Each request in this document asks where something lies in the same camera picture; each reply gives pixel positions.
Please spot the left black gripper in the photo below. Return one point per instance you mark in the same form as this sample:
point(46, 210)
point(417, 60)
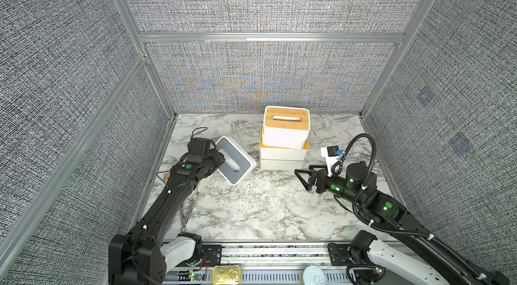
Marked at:
point(218, 157)

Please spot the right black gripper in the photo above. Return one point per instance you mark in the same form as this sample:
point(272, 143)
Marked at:
point(324, 177)

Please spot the grey lid tissue box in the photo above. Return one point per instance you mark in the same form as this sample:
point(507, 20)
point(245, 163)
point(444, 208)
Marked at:
point(237, 163)

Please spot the large bamboo lid tissue box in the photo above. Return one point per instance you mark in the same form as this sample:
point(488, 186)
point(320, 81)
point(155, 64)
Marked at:
point(280, 165)

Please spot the yellow lid tissue box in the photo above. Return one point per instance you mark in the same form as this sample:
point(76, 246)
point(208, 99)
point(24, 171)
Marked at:
point(283, 154)

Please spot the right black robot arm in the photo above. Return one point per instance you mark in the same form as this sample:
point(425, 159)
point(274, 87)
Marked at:
point(385, 214)

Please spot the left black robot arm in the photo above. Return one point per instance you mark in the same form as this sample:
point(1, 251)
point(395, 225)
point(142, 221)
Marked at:
point(136, 257)

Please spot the white round lid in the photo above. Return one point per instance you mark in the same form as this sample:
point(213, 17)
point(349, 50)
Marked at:
point(313, 275)

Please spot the gold sardine tin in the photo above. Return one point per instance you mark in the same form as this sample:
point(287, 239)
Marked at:
point(226, 275)

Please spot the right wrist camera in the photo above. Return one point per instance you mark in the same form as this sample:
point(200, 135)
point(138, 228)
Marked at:
point(334, 158)

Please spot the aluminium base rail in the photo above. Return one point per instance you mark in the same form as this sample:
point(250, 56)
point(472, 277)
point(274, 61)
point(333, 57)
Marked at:
point(280, 262)

